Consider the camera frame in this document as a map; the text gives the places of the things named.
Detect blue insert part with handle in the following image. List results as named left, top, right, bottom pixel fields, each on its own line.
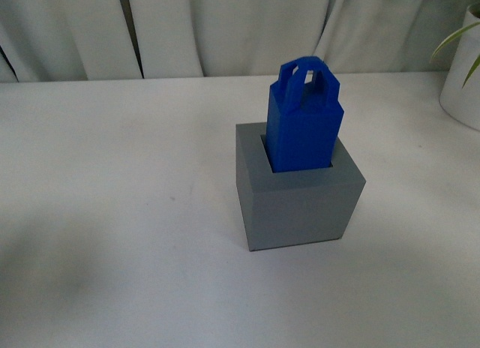
left=265, top=56, right=344, bottom=173

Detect gray square base block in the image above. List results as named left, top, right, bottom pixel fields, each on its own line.
left=235, top=122, right=366, bottom=251

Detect white plant pot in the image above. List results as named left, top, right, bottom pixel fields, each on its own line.
left=439, top=25, right=479, bottom=131

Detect white curtain backdrop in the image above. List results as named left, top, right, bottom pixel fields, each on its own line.
left=1, top=0, right=478, bottom=83

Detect green potted plant leaves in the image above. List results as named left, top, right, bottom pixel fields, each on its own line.
left=416, top=0, right=480, bottom=89

